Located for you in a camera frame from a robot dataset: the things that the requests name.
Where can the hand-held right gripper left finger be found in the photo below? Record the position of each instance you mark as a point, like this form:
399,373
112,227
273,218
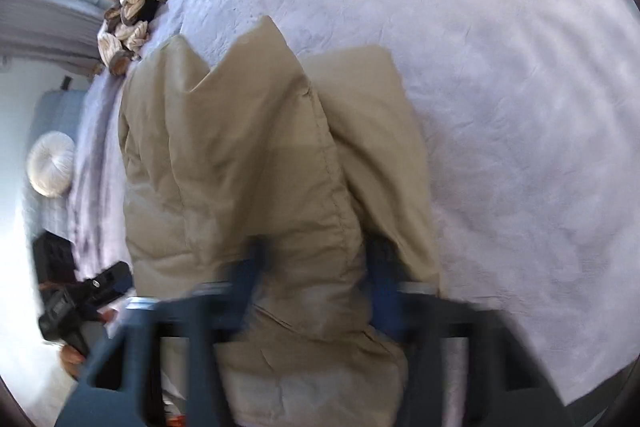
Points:
252,267

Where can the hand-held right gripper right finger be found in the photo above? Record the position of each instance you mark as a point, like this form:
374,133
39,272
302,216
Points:
385,292

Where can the beige pillowcase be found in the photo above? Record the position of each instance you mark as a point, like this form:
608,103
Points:
240,167

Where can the patterned brown cream clothes pile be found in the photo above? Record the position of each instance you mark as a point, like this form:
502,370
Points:
132,12

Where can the person's left hand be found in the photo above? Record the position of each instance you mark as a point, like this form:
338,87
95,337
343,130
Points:
72,359

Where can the dark box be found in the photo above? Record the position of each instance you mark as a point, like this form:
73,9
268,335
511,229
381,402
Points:
52,254

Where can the round white cushion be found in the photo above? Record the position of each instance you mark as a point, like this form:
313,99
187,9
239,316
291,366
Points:
50,164

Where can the lavender bed blanket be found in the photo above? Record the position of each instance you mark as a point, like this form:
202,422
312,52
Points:
475,82

